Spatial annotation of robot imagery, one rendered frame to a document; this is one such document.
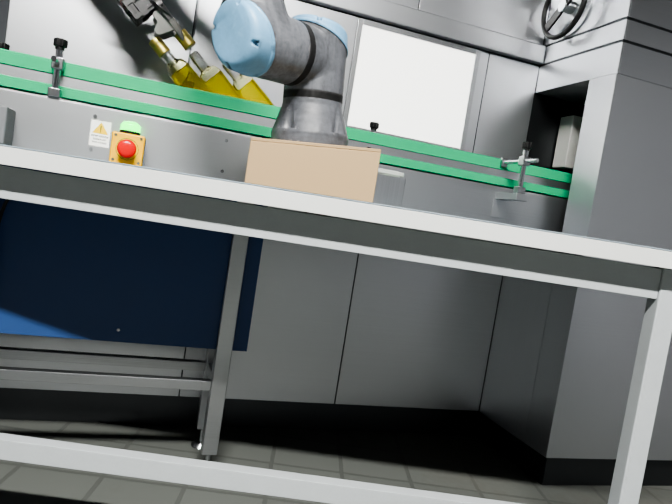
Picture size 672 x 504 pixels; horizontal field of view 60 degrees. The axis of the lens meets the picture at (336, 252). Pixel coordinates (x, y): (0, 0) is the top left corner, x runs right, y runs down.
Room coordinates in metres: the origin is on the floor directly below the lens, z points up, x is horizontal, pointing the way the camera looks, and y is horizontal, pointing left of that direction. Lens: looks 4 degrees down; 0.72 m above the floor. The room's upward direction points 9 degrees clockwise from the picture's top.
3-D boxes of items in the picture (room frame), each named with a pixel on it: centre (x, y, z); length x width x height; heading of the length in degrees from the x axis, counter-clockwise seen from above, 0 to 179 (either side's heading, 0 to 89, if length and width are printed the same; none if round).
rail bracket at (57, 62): (1.30, 0.67, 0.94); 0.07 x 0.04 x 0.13; 18
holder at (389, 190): (1.50, -0.01, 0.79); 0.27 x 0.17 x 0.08; 18
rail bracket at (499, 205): (1.73, -0.49, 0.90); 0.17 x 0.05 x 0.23; 18
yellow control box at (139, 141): (1.33, 0.50, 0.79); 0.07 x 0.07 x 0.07; 18
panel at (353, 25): (1.82, 0.06, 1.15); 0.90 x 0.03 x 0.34; 108
